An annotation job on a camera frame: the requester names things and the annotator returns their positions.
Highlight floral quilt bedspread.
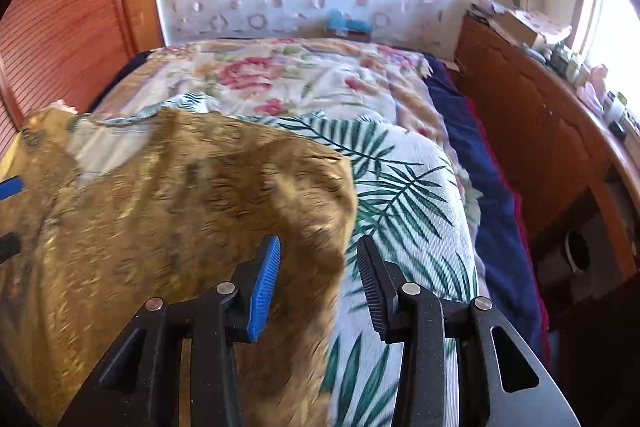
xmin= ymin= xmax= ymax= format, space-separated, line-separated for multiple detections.
xmin=95 ymin=38 xmax=482 ymax=225

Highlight teal object at bed head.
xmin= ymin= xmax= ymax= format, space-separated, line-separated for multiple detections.
xmin=324 ymin=10 xmax=372 ymax=40

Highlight long wooden sideboard cabinet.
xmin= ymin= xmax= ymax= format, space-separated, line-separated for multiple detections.
xmin=454 ymin=16 xmax=639 ymax=297

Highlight navy blue bed sheet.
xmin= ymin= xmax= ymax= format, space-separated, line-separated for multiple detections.
xmin=423 ymin=53 xmax=550 ymax=362

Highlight cardboard box on sideboard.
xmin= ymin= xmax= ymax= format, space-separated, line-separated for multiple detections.
xmin=492 ymin=10 xmax=572 ymax=48

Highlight golden patterned scarf cloth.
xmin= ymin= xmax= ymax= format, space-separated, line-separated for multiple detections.
xmin=1 ymin=108 xmax=357 ymax=426

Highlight wood-framed bright window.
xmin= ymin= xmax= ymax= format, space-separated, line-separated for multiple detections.
xmin=572 ymin=0 xmax=639 ymax=118

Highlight orange wooden wardrobe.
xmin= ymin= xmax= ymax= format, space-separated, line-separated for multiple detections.
xmin=1 ymin=0 xmax=164 ymax=148

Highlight palm leaf print blanket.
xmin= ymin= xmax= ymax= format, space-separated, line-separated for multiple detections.
xmin=77 ymin=93 xmax=480 ymax=426

